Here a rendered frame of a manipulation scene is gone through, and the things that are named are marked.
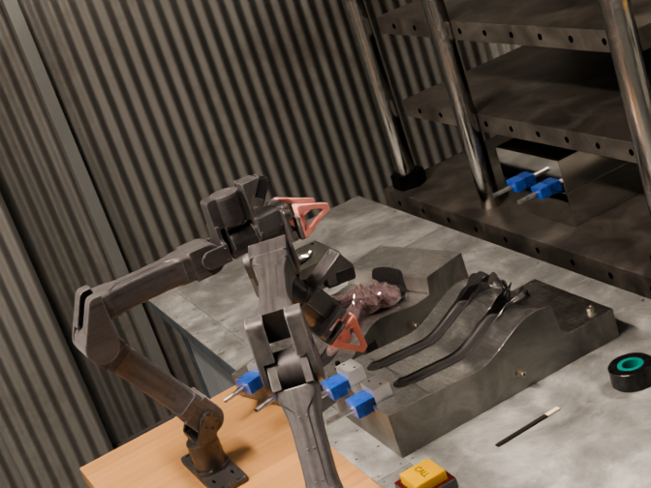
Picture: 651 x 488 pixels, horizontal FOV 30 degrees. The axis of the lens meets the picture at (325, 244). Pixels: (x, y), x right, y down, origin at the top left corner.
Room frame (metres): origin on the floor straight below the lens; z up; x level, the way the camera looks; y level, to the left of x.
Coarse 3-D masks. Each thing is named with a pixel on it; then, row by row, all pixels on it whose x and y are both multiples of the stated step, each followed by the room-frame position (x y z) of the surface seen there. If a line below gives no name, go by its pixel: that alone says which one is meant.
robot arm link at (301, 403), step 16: (272, 352) 1.72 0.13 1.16; (288, 352) 1.70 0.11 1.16; (272, 368) 1.69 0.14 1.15; (288, 368) 1.69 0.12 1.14; (304, 368) 1.68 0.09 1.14; (272, 384) 1.68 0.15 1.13; (288, 384) 1.69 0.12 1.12; (304, 384) 1.67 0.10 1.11; (320, 384) 1.71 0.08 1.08; (288, 400) 1.66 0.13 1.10; (304, 400) 1.65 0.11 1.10; (320, 400) 1.67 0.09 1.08; (288, 416) 1.65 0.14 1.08; (304, 416) 1.64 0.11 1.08; (320, 416) 1.65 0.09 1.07; (304, 432) 1.63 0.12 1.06; (320, 432) 1.62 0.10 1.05; (304, 448) 1.61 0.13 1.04; (320, 448) 1.61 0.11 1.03; (304, 464) 1.60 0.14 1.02; (320, 464) 1.60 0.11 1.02; (304, 480) 1.59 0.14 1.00; (320, 480) 1.58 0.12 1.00; (336, 480) 1.58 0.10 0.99
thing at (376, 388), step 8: (376, 376) 2.01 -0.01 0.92; (368, 384) 1.99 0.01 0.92; (376, 384) 1.98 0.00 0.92; (384, 384) 1.97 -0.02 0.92; (360, 392) 2.00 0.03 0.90; (368, 392) 1.98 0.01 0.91; (376, 392) 1.96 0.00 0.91; (384, 392) 1.97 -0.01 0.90; (352, 400) 1.98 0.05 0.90; (360, 400) 1.97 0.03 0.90; (368, 400) 1.96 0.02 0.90; (376, 400) 1.96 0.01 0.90; (384, 400) 1.97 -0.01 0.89; (352, 408) 1.97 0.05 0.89; (360, 408) 1.96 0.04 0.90; (368, 408) 1.96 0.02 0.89; (336, 416) 1.96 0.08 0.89; (344, 416) 1.96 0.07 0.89; (360, 416) 1.95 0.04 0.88; (328, 424) 1.95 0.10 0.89
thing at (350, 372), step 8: (352, 360) 2.11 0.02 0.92; (336, 368) 2.10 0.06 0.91; (344, 368) 2.09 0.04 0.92; (352, 368) 2.08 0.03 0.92; (360, 368) 2.07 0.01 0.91; (336, 376) 2.09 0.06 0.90; (344, 376) 2.08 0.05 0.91; (352, 376) 2.07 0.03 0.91; (360, 376) 2.07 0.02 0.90; (328, 384) 2.07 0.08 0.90; (336, 384) 2.06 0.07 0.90; (344, 384) 2.06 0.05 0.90; (352, 384) 2.06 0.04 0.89; (328, 392) 2.07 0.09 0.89; (336, 392) 2.06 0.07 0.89; (344, 392) 2.06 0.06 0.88
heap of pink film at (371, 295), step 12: (360, 288) 2.47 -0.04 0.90; (372, 288) 2.47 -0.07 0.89; (384, 288) 2.44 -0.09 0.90; (396, 288) 2.44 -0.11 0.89; (336, 300) 2.46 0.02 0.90; (348, 300) 2.45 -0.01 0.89; (360, 300) 2.35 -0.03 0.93; (372, 300) 2.37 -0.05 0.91; (384, 300) 2.39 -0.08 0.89; (396, 300) 2.39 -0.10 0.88; (348, 312) 2.34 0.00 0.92; (360, 312) 2.34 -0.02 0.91; (372, 312) 2.34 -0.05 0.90; (336, 348) 2.29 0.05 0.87
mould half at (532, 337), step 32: (544, 288) 2.26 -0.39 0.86; (512, 320) 2.02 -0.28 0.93; (544, 320) 2.02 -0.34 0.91; (576, 320) 2.07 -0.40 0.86; (608, 320) 2.07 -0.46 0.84; (384, 352) 2.16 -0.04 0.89; (416, 352) 2.12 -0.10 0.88; (448, 352) 2.07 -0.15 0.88; (480, 352) 2.01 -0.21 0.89; (512, 352) 1.99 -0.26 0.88; (544, 352) 2.02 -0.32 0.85; (576, 352) 2.04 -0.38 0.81; (416, 384) 1.99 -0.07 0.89; (448, 384) 1.95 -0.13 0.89; (480, 384) 1.97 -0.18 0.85; (512, 384) 1.99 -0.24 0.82; (352, 416) 2.09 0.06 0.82; (384, 416) 1.92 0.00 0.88; (416, 416) 1.92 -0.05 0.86; (448, 416) 1.94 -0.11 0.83; (416, 448) 1.91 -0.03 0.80
